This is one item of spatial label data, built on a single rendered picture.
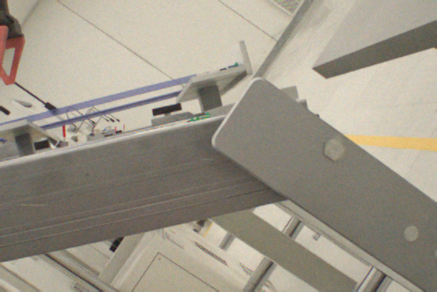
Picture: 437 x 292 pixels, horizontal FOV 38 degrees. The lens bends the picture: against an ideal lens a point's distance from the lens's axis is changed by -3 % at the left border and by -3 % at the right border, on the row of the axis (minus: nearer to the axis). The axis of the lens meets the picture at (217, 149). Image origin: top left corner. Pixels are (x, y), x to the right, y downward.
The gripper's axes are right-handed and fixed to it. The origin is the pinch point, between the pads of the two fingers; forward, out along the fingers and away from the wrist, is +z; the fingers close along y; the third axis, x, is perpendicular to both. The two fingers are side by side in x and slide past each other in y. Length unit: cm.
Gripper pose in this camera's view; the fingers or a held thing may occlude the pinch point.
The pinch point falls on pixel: (1, 77)
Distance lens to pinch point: 104.0
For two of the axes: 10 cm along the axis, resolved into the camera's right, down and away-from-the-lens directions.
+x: 9.8, -1.9, 0.7
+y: 0.8, 0.3, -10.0
